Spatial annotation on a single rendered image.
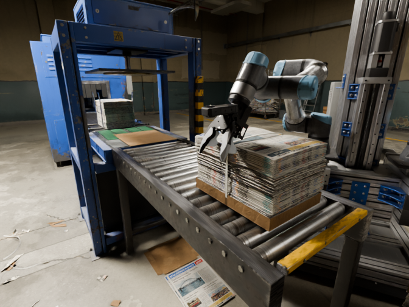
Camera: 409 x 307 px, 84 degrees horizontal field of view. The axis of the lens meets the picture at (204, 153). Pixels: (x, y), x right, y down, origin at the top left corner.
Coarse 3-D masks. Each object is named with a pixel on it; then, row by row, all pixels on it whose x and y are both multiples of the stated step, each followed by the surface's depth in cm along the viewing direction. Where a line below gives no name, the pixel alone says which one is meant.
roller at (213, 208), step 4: (212, 204) 83; (216, 204) 83; (220, 204) 83; (224, 204) 84; (200, 208) 80; (204, 208) 80; (208, 208) 80; (212, 208) 81; (216, 208) 81; (220, 208) 82; (224, 208) 83; (228, 208) 84; (204, 212) 79; (208, 212) 79; (212, 212) 80; (216, 212) 81
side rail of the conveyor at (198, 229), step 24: (120, 168) 143; (144, 168) 118; (144, 192) 111; (168, 192) 91; (168, 216) 91; (192, 216) 75; (192, 240) 77; (216, 240) 65; (216, 264) 67; (240, 264) 57; (264, 264) 55; (240, 288) 59; (264, 288) 51
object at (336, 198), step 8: (192, 144) 164; (328, 192) 91; (328, 200) 88; (336, 200) 85; (344, 200) 85; (352, 208) 81; (368, 208) 80; (344, 216) 84; (368, 216) 78; (360, 224) 80; (368, 224) 80; (344, 232) 84; (352, 232) 82; (360, 232) 80; (360, 240) 80
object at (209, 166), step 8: (248, 128) 99; (256, 128) 98; (200, 136) 86; (200, 144) 87; (208, 152) 83; (216, 152) 80; (200, 160) 89; (208, 160) 85; (216, 160) 81; (200, 168) 90; (208, 168) 86; (216, 168) 82; (200, 176) 91; (208, 176) 87; (216, 176) 83; (208, 184) 88; (216, 184) 84
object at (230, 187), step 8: (256, 136) 85; (264, 136) 85; (272, 136) 85; (240, 144) 73; (224, 160) 77; (232, 160) 73; (224, 168) 78; (232, 168) 74; (224, 176) 79; (232, 176) 75; (224, 184) 80; (232, 184) 76; (224, 192) 81; (232, 192) 77
